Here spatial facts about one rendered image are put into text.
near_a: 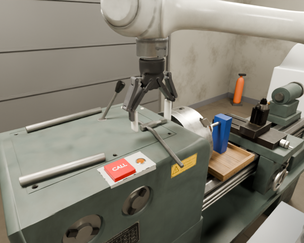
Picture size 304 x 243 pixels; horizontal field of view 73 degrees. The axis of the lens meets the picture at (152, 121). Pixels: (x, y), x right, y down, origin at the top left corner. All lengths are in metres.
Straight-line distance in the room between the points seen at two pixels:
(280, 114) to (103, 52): 2.03
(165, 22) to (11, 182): 0.49
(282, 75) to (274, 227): 2.97
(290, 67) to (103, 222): 3.61
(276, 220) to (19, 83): 2.40
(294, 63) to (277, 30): 3.31
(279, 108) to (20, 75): 2.41
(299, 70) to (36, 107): 3.61
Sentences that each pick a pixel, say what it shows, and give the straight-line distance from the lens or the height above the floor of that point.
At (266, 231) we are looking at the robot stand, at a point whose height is 0.75.
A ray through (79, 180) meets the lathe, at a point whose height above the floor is 1.25.
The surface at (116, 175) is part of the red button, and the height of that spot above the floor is 1.27.
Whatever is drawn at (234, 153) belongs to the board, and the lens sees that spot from 1.35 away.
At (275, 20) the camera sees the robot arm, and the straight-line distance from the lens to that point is 0.54.
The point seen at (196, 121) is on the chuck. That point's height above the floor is 1.21.
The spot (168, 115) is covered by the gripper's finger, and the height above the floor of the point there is 1.31.
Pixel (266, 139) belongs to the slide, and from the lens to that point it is 1.41.
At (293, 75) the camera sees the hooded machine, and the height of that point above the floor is 0.88.
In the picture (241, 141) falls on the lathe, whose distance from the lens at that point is 1.46.
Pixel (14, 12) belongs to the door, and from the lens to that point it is 2.49.
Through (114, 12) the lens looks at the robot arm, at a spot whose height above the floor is 1.61.
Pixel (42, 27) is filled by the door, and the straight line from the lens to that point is 2.53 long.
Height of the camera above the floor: 1.59
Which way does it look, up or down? 26 degrees down
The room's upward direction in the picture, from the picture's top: straight up
